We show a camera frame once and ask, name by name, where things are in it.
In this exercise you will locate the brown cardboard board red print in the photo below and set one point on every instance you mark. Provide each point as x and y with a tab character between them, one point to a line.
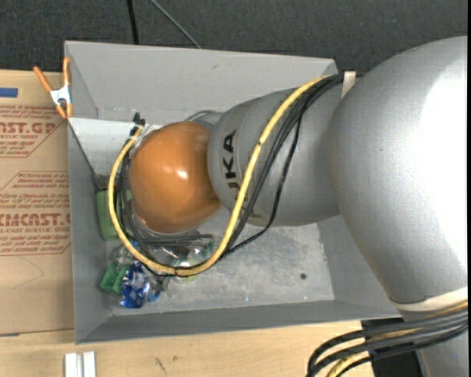
31	281

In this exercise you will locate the grey metal bin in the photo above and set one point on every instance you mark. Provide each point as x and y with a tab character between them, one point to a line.
267	261

